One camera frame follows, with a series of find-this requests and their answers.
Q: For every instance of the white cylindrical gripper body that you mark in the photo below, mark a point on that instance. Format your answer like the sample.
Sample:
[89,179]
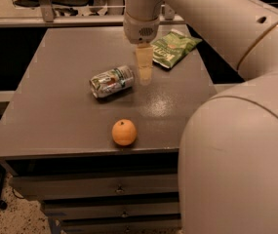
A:
[139,29]

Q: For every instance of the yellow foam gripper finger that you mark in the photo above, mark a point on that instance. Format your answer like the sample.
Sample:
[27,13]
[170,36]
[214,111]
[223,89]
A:
[144,54]

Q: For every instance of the silver 7up soda can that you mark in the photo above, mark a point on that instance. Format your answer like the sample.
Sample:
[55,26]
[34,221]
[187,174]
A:
[112,81]

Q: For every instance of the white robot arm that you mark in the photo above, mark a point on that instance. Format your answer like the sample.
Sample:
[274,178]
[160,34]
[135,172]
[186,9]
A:
[228,155]

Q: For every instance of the green chip bag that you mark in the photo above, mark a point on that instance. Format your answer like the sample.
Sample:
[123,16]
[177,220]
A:
[172,48]

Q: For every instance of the orange fruit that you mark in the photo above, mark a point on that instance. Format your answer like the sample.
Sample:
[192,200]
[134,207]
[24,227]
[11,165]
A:
[124,132]

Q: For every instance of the grey drawer cabinet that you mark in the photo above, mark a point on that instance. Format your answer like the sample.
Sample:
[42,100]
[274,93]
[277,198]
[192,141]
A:
[54,126]

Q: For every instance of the middle grey drawer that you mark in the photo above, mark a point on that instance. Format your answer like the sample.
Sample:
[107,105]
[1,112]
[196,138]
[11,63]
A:
[122,208]

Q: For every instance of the grey drawer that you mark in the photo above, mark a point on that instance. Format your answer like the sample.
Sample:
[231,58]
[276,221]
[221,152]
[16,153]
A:
[122,208]
[56,187]
[120,225]

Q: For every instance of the bottom grey drawer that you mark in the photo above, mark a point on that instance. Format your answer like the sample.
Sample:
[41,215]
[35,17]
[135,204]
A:
[120,225]

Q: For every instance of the top grey drawer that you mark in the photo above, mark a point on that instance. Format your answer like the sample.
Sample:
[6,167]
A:
[56,187]

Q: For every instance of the metal railing frame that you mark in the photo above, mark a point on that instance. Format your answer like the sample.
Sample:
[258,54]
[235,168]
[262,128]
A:
[26,13]

